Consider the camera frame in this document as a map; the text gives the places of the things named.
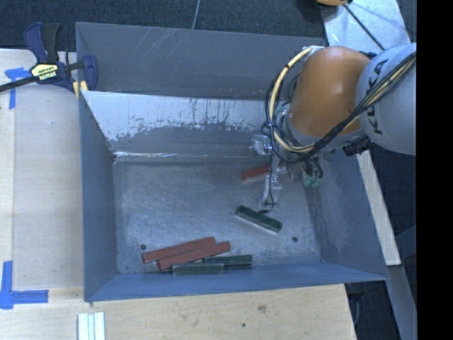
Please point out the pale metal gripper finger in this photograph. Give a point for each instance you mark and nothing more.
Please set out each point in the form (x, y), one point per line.
(265, 192)
(276, 194)

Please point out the red-brown flat block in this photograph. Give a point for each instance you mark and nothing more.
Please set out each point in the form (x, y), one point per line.
(255, 172)
(195, 256)
(177, 249)

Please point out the dark green flat block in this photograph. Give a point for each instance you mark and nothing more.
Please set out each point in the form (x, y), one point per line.
(230, 260)
(259, 219)
(198, 269)

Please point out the grey metal bin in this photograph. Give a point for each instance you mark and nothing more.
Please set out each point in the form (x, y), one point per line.
(198, 207)

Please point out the black cylinder on white bracket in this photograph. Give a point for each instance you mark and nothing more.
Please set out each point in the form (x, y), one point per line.
(356, 146)

